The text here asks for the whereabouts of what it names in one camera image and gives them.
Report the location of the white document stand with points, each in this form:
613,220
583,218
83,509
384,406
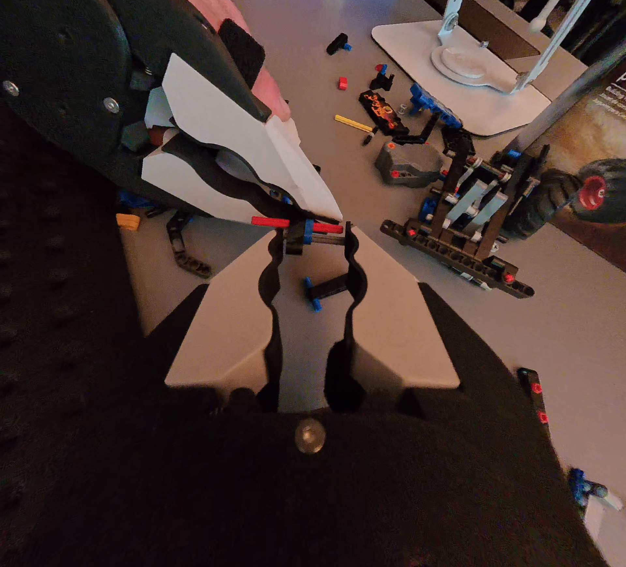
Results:
430,53

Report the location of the monster truck toy set box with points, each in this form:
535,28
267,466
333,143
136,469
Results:
602,117

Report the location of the blue toy bracket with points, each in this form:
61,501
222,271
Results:
430,102

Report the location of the small black red toy piece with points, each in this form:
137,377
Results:
381,78

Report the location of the black studded mat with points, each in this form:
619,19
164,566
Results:
49,332

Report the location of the red toy axle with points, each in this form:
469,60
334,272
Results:
266,222

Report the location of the black orange flame toy panel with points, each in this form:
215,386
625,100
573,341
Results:
383,112

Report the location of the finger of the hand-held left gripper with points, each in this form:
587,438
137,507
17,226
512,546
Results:
186,180
235,127

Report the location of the black toy beam red pins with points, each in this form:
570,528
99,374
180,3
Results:
533,396

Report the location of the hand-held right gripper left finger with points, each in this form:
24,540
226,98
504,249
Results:
220,337

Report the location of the small orange toy piece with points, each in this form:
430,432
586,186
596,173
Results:
127,222

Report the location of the small blue black toy connector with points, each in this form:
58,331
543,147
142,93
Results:
308,232

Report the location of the black toy truck chassis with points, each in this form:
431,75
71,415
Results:
460,224

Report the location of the short black beam blue pin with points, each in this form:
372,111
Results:
333,288

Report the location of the black angled toy beam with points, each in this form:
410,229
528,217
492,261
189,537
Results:
181,249

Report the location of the light grey desk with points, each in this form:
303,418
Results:
567,332

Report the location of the grey toy motor block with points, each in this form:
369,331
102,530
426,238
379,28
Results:
406,164

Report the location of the yellow toy axle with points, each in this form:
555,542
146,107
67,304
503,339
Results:
352,124

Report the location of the small black toy pin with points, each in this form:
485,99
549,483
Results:
338,42

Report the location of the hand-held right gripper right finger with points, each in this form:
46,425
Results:
401,337

